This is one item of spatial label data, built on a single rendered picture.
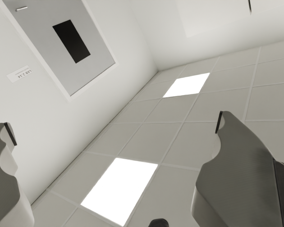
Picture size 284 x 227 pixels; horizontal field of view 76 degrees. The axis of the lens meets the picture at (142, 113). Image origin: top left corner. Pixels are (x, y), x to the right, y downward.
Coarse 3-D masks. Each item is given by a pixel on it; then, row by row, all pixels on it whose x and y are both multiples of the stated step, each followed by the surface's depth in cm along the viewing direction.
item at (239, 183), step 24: (216, 144) 9; (240, 144) 8; (264, 144) 8; (216, 168) 7; (240, 168) 7; (264, 168) 7; (216, 192) 6; (240, 192) 6; (264, 192) 6; (192, 216) 7; (216, 216) 6; (240, 216) 6; (264, 216) 6
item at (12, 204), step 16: (0, 128) 10; (0, 144) 9; (16, 144) 11; (0, 160) 8; (0, 176) 7; (0, 192) 6; (16, 192) 6; (0, 208) 6; (16, 208) 6; (0, 224) 6; (16, 224) 6; (32, 224) 7
